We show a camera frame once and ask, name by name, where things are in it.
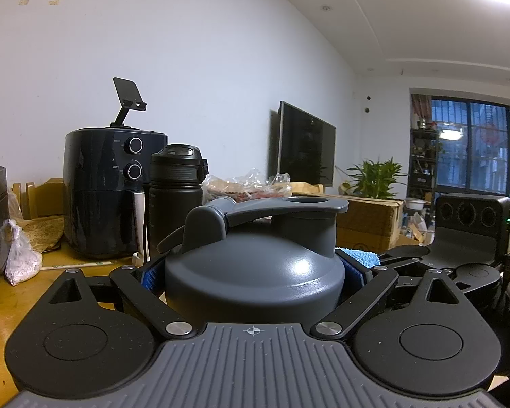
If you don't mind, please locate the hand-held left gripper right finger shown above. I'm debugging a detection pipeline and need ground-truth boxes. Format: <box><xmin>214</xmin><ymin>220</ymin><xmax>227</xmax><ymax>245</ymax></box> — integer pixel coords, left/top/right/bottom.
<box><xmin>310</xmin><ymin>257</ymin><xmax>472</xmax><ymax>341</ymax></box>

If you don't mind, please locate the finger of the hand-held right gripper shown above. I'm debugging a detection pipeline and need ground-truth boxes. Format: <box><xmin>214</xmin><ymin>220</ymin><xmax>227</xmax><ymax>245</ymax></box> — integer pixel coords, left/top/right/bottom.
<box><xmin>389</xmin><ymin>243</ymin><xmax>431</xmax><ymax>261</ymax></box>
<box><xmin>379</xmin><ymin>254</ymin><xmax>431</xmax><ymax>270</ymax></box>

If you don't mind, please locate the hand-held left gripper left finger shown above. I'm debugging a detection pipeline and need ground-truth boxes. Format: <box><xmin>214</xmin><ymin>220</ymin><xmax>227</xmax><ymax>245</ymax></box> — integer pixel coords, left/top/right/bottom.
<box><xmin>47</xmin><ymin>259</ymin><xmax>198</xmax><ymax>341</ymax></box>

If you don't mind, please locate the blue microfiber cloth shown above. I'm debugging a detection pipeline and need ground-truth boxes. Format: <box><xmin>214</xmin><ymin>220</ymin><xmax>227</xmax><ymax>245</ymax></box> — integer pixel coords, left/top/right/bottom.
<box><xmin>337</xmin><ymin>246</ymin><xmax>382</xmax><ymax>269</ymax></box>

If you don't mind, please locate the clear shaker bottle grey lid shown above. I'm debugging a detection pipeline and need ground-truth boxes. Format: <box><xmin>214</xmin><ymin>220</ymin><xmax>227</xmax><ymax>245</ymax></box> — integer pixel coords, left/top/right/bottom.
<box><xmin>156</xmin><ymin>195</ymin><xmax>350</xmax><ymax>329</ymax></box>

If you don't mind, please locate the cardboard box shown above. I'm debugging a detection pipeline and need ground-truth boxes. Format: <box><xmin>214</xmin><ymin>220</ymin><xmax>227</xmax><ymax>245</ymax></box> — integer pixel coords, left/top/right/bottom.
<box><xmin>329</xmin><ymin>195</ymin><xmax>406</xmax><ymax>256</ymax></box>

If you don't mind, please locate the white pot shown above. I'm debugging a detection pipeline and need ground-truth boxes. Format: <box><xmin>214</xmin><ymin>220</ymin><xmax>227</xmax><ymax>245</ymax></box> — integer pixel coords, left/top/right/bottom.
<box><xmin>405</xmin><ymin>197</ymin><xmax>433</xmax><ymax>212</ymax></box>

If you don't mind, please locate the pale thin stick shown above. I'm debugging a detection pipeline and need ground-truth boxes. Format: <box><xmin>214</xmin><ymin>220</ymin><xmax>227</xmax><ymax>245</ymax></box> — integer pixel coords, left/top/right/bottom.
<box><xmin>40</xmin><ymin>261</ymin><xmax>112</xmax><ymax>271</ymax></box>

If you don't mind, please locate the potted green plant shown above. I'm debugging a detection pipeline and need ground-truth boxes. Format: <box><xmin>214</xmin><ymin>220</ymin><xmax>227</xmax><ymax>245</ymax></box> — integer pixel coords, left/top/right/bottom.
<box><xmin>346</xmin><ymin>157</ymin><xmax>409</xmax><ymax>200</ymax></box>

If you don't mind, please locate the black gradient water bottle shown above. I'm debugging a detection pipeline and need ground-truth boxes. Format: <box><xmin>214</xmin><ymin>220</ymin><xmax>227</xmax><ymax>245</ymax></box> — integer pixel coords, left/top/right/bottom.
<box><xmin>147</xmin><ymin>144</ymin><xmax>209</xmax><ymax>261</ymax></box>

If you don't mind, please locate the barred window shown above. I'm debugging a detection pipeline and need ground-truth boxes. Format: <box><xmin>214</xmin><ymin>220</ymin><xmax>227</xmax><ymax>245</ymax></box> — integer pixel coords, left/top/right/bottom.
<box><xmin>431</xmin><ymin>97</ymin><xmax>510</xmax><ymax>199</ymax></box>

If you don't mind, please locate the cluttered storage shelf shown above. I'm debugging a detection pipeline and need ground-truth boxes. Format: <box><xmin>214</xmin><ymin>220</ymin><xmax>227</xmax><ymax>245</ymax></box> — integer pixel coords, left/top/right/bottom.
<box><xmin>410</xmin><ymin>129</ymin><xmax>439</xmax><ymax>199</ymax></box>

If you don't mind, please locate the dark blue air fryer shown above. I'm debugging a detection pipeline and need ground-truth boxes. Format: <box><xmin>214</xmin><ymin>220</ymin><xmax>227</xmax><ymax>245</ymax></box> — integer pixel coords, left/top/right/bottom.
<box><xmin>63</xmin><ymin>127</ymin><xmax>169</xmax><ymax>261</ymax></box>

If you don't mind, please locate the crumpled brown paper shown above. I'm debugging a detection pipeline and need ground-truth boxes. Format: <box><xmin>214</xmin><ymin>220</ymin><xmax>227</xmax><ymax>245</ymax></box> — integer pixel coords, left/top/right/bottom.
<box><xmin>14</xmin><ymin>216</ymin><xmax>65</xmax><ymax>252</ymax></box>

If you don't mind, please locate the white plastic bag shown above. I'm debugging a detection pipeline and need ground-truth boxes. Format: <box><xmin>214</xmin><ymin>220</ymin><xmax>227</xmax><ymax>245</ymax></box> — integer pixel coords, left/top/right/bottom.
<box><xmin>4</xmin><ymin>219</ymin><xmax>44</xmax><ymax>287</ymax></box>

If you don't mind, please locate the clear plastic food bag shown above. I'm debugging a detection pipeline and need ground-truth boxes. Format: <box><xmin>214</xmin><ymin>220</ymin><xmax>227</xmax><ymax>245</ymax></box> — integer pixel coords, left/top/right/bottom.
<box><xmin>203</xmin><ymin>167</ymin><xmax>292</xmax><ymax>203</ymax></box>

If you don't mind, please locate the wooden chair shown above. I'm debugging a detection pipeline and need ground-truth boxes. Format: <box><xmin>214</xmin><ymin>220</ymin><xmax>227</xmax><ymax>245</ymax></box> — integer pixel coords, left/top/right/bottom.
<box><xmin>11</xmin><ymin>178</ymin><xmax>65</xmax><ymax>220</ymax></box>

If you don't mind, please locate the patterned curtain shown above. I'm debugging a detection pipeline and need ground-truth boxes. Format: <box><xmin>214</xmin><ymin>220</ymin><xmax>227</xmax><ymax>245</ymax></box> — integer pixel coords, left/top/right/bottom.
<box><xmin>411</xmin><ymin>93</ymin><xmax>433</xmax><ymax>131</ymax></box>

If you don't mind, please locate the black television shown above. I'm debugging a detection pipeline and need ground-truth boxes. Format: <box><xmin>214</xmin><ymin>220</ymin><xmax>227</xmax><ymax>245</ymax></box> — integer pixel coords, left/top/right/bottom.
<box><xmin>278</xmin><ymin>101</ymin><xmax>338</xmax><ymax>188</ymax></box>

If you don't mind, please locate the black phone stand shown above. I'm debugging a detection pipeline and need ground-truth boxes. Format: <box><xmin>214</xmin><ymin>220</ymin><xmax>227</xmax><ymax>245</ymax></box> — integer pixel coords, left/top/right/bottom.
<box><xmin>112</xmin><ymin>77</ymin><xmax>148</xmax><ymax>129</ymax></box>

